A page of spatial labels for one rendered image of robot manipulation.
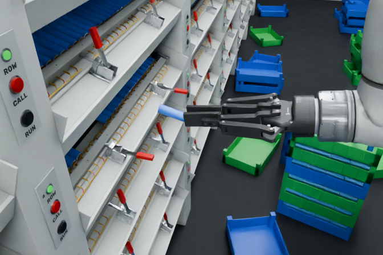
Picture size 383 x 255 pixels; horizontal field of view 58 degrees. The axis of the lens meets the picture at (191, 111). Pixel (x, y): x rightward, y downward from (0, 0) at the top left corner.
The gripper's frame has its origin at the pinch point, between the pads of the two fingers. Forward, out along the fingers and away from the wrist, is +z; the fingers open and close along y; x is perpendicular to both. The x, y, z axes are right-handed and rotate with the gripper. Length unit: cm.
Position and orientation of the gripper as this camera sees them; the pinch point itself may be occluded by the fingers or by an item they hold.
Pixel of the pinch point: (203, 115)
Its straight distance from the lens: 67.2
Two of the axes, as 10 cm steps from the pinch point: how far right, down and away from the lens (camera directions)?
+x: 1.5, 8.4, 5.2
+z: -9.6, 0.0, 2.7
